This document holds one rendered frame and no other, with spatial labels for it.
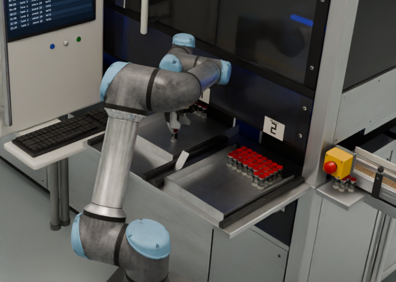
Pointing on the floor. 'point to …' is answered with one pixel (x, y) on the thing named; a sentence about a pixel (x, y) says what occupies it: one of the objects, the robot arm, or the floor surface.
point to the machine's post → (322, 125)
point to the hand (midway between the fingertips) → (174, 128)
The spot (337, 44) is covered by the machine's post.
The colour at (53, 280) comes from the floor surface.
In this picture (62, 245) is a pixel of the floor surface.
